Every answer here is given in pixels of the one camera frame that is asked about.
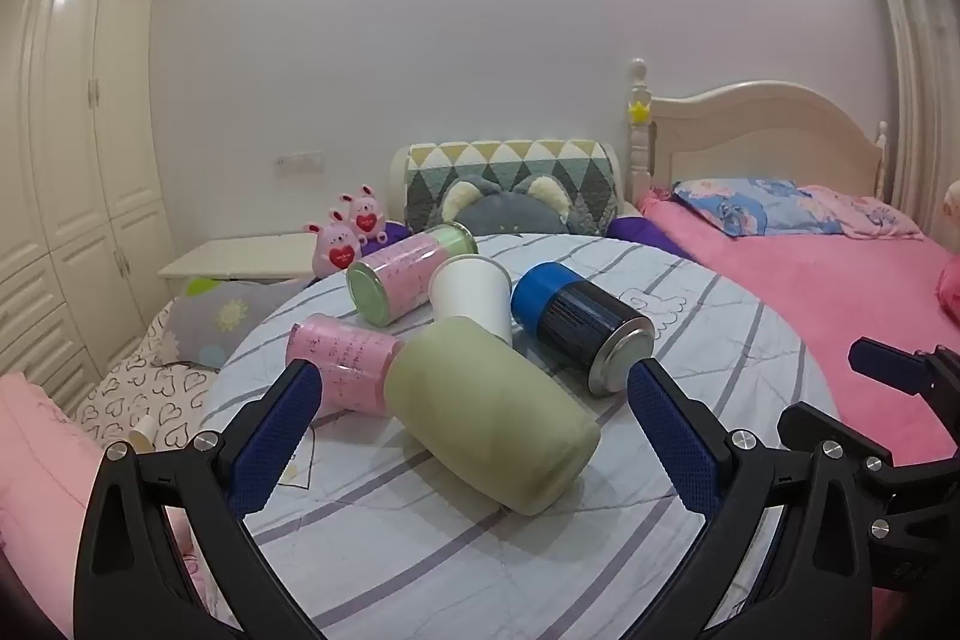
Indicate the blue floral pillow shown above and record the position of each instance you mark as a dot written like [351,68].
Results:
[750,205]

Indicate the large olive green cup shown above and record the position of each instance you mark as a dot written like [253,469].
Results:
[480,400]

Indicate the blue and black cup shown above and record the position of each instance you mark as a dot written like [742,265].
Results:
[577,317]

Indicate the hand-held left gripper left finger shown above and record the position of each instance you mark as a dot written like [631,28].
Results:
[262,445]

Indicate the yellow crown sticker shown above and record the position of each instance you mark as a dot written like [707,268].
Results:
[639,112]

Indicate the pink ruffled cloth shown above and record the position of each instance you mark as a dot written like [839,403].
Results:
[37,460]

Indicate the pink bunny plush toy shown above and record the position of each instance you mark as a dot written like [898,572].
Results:
[334,250]
[366,218]

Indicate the small cream object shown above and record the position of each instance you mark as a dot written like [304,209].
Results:
[142,434]

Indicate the purple cloth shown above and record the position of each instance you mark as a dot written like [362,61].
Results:
[637,233]

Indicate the white cup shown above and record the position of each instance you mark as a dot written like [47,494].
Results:
[472,295]

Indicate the white wall socket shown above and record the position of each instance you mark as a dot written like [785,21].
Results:
[298,161]

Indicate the grey bear cushion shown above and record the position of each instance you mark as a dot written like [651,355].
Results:
[502,209]

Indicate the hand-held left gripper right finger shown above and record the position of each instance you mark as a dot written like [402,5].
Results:
[675,437]

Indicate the pink cup with green lid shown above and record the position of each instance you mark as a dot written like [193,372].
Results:
[405,269]

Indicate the pink bed blanket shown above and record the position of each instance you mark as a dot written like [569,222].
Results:
[825,302]

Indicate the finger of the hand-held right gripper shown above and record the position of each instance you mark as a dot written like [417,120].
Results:
[919,479]
[892,364]

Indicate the cream wooden bed headboard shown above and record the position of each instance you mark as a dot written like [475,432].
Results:
[765,138]

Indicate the pink floral pillow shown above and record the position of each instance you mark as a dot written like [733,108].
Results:
[870,216]

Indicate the grey flower print pillow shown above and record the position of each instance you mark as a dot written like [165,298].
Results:
[225,310]

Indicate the pink printed cup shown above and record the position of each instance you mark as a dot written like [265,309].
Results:
[349,362]

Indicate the diamond patterned quilted cushion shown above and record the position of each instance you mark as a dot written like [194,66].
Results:
[592,175]

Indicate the heart print sheet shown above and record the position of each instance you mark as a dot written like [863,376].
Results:
[150,385]

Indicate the small white folding table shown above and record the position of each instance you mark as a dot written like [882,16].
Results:
[240,257]

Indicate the white curtain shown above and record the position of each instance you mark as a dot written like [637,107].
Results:
[922,85]

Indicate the round table with striped cloth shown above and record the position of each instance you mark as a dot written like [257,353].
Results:
[450,557]

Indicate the cream wardrobe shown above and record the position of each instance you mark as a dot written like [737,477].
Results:
[75,160]

